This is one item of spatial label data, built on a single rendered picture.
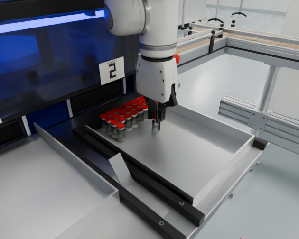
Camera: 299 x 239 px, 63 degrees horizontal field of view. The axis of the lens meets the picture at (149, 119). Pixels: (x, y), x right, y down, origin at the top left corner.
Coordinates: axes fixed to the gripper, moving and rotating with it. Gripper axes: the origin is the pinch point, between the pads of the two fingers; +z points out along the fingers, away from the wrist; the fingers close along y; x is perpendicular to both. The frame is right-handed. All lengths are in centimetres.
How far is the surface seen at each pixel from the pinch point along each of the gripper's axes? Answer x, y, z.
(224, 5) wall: 796, -410, 82
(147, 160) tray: -10.4, 6.8, 5.8
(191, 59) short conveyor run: 54, -27, 5
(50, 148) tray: -23.7, -13.9, 5.7
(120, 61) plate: 1.2, -15.0, -9.9
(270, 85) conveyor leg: 92, 0, 22
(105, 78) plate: -4.3, -15.0, -6.8
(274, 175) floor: 111, 14, 94
